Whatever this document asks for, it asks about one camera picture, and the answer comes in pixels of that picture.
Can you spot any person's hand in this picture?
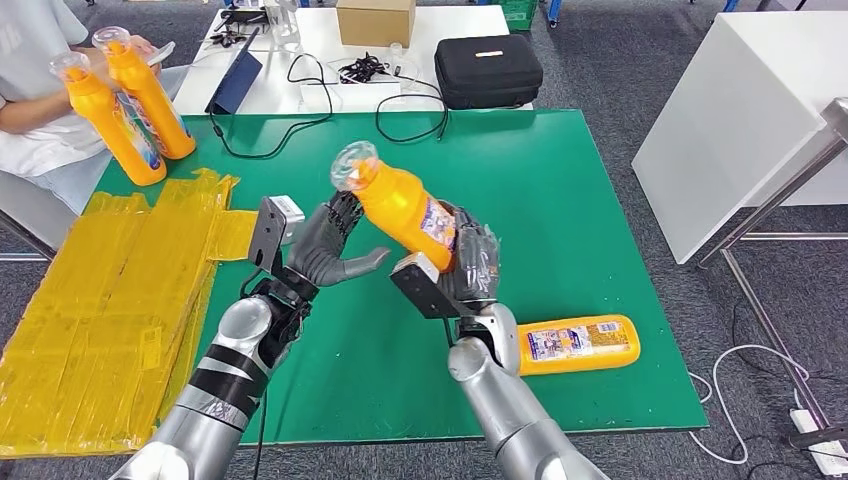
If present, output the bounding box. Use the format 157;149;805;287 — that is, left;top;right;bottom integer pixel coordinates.
127;34;162;75

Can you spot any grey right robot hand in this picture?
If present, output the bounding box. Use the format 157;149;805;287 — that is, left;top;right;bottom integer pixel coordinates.
433;201;502;306

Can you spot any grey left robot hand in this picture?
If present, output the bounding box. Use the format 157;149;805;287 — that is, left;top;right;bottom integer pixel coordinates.
286;192;392;289

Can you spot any orange plastic bottle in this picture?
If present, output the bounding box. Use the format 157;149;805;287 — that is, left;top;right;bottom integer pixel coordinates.
92;26;197;161
329;140;458;273
516;314;642;378
49;51;168;187

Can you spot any green table board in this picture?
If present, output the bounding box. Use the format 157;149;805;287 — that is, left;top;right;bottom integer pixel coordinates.
92;109;710;450

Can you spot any dark blue tablet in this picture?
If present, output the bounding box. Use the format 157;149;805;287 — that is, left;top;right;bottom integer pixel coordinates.
203;27;264;119

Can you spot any black tool pile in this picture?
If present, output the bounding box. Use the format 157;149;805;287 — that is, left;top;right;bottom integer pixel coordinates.
212;7;272;50

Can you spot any person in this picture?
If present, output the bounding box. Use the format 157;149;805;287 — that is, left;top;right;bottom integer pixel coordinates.
0;0;190;217

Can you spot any clear glass container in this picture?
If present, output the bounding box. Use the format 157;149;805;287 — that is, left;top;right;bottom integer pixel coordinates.
263;0;303;50

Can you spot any black zip case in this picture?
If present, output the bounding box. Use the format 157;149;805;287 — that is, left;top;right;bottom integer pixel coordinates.
433;34;545;112

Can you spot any white bench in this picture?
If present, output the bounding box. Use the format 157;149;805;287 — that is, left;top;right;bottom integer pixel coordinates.
0;172;81;264

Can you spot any yellow taped sheet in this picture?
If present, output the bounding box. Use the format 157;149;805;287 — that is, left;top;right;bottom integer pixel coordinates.
0;168;266;462

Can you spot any cardboard box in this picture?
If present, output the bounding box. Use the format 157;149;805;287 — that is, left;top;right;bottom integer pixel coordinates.
335;0;417;49

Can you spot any green crate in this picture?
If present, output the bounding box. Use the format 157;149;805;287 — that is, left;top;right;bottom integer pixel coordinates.
500;0;539;32

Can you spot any white cabinet table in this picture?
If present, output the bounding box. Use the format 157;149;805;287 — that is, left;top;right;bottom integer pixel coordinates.
630;9;848;266

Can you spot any white power strip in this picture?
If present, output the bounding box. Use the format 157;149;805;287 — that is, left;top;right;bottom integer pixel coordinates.
788;407;848;477

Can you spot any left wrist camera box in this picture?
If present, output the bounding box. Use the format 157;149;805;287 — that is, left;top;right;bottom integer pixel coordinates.
248;195;306;273

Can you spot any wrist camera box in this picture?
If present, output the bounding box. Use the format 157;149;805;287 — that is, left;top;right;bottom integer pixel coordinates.
389;251;465;321
248;195;306;273

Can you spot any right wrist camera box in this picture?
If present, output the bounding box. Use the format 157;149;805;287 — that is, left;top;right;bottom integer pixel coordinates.
389;251;465;321

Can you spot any looped black cable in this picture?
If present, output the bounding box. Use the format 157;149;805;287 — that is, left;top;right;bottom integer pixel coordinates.
374;74;451;146

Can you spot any long black cable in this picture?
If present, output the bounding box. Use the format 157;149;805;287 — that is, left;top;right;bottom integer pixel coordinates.
205;54;335;162

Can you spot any black cable bundle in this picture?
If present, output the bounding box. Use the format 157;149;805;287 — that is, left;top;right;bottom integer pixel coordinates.
336;54;392;87

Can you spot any white floor cable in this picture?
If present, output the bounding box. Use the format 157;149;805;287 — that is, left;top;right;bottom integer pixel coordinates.
685;343;813;465

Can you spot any metal frame stand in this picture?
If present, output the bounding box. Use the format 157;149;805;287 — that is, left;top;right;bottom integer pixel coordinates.
695;96;848;452

